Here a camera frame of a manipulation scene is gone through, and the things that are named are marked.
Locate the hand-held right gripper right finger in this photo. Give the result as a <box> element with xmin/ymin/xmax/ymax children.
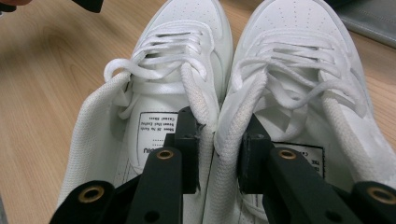
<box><xmin>237</xmin><ymin>113</ymin><xmax>365</xmax><ymax>224</ymax></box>

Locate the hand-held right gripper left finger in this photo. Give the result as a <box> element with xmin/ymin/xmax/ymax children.
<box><xmin>126</xmin><ymin>105</ymin><xmax>200</xmax><ymax>224</ymax></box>

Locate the white sneaker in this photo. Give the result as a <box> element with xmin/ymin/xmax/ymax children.
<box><xmin>57</xmin><ymin>0</ymin><xmax>234</xmax><ymax>224</ymax></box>
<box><xmin>204</xmin><ymin>0</ymin><xmax>396</xmax><ymax>224</ymax></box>

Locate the metal shoe rack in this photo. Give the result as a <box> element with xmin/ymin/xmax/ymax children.
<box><xmin>325</xmin><ymin>0</ymin><xmax>396</xmax><ymax>49</ymax></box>

